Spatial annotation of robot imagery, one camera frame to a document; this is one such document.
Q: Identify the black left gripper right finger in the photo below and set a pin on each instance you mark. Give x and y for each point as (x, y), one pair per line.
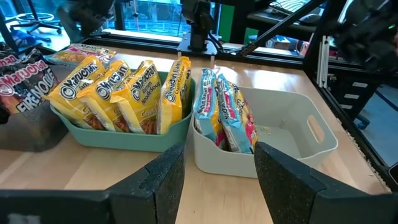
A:
(289, 193)

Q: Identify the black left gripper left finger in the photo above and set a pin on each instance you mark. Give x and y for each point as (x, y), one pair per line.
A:
(155, 196)

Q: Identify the teal plastic bin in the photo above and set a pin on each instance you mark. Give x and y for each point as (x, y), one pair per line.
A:
(124, 141)

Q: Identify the white plastic bin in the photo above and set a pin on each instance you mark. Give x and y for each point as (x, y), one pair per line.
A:
(224, 163)

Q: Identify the black Maruchan fire noodles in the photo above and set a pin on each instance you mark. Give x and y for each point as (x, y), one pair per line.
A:
(28, 90)
(12, 59)

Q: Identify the yellow noodle packet mid-left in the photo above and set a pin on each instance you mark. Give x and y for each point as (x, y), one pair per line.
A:
(205, 105)

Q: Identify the dark grey translucent bin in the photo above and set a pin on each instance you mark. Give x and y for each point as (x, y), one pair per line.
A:
(34, 133)

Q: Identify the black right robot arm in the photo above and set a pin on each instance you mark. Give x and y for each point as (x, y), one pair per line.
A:
(197, 28)

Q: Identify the black office chair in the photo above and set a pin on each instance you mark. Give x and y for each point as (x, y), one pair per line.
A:
(32, 12)

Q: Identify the black drawer cabinet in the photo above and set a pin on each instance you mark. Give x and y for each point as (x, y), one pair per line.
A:
(342, 99)

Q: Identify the black keyboard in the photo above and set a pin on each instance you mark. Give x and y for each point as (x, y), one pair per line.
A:
(289, 5)

